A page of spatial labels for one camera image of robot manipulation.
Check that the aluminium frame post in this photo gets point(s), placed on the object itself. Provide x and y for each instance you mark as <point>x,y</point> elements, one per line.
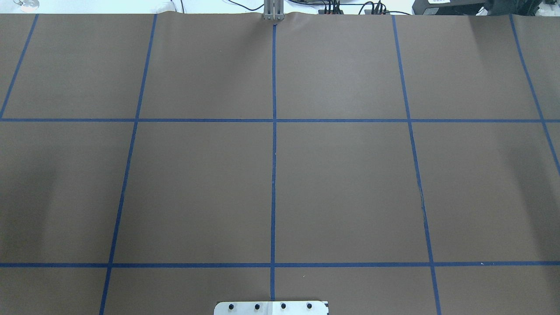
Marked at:
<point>273,10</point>

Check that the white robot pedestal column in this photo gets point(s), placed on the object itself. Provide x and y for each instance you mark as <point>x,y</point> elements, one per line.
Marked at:
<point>272,308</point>

